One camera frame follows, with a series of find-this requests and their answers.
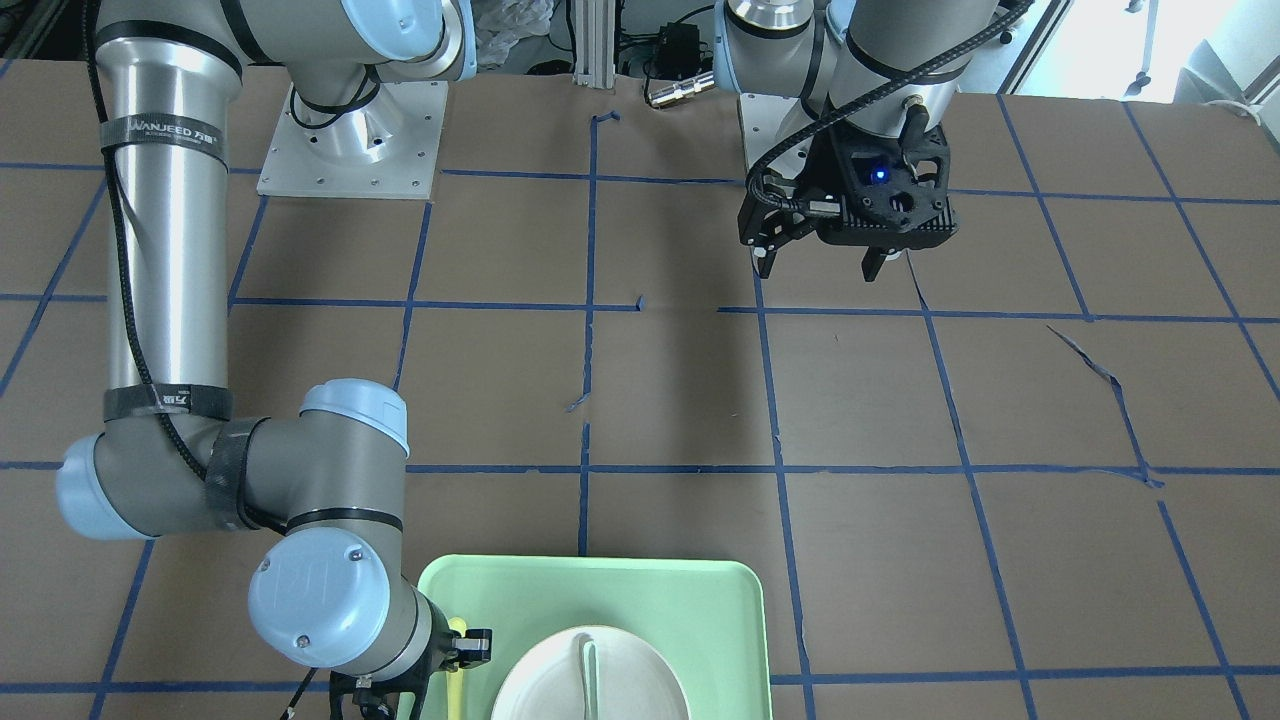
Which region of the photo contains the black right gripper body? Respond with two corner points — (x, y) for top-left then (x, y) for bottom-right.
(328, 592), (493, 719)

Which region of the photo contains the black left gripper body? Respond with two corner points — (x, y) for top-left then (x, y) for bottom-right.
(739, 126), (957, 251)

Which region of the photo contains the yellow plastic fork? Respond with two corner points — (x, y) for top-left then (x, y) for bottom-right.
(445, 616), (468, 720)

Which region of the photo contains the white round plate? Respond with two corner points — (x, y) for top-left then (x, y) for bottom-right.
(490, 625), (692, 719)

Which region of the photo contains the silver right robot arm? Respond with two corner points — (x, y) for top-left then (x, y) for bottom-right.
(55, 1), (492, 719)

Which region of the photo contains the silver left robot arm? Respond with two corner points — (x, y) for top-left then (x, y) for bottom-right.
(713, 1), (1029, 282)

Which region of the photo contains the light green plastic spoon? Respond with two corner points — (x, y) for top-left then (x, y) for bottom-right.
(579, 635), (600, 720)

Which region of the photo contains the black power adapter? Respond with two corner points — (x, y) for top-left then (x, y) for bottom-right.
(654, 22), (701, 72)

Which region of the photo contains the light green plastic tray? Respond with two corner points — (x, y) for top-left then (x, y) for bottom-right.
(419, 555), (772, 719)

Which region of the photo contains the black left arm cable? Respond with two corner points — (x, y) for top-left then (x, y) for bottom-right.
(745, 0), (1036, 211)

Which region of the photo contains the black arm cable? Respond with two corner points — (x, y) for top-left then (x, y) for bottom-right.
(82, 0), (291, 536)
(745, 0), (1036, 211)

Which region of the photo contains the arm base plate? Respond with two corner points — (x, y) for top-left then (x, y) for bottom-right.
(257, 82), (451, 201)
(739, 94), (813, 181)

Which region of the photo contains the aluminium frame post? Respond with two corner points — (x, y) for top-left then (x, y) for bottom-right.
(566, 1), (620, 92)

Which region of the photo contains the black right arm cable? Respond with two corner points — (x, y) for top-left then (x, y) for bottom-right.
(82, 0), (291, 536)

